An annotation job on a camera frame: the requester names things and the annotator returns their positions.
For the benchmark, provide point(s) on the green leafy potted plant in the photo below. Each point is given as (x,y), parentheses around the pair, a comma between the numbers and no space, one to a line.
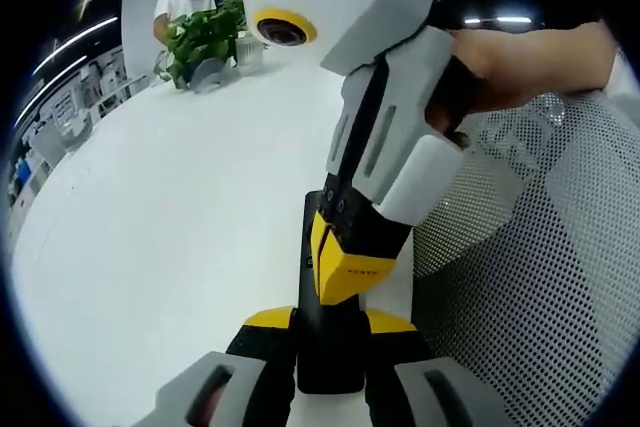
(200,37)

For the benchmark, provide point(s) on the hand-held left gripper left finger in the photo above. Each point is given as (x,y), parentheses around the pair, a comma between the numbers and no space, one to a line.
(240,387)

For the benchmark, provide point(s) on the person's white sleeve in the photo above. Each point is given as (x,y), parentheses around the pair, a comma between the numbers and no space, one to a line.
(625,77)

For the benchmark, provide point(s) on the white ribbed plant pot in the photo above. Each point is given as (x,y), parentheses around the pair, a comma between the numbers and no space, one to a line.
(250,49)

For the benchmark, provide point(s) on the grey plant pot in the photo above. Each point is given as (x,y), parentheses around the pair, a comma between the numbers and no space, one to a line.
(207,74)

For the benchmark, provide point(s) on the black remote control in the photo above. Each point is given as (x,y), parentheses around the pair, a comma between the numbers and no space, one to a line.
(330,347)

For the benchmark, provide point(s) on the person's right hand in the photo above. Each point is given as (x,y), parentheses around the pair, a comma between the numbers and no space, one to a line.
(475,72)

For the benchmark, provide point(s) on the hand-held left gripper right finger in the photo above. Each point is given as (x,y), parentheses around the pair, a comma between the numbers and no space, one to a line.
(420,392)

